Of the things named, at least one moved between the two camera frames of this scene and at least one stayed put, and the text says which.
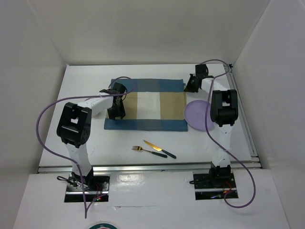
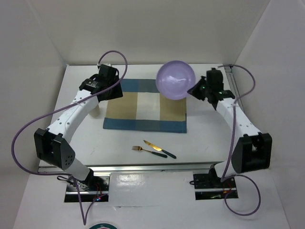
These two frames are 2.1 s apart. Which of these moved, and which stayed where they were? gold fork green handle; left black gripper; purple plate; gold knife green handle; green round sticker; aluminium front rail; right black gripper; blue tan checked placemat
Moved: purple plate; right black gripper; left black gripper
Stayed: gold knife green handle; aluminium front rail; gold fork green handle; blue tan checked placemat; green round sticker
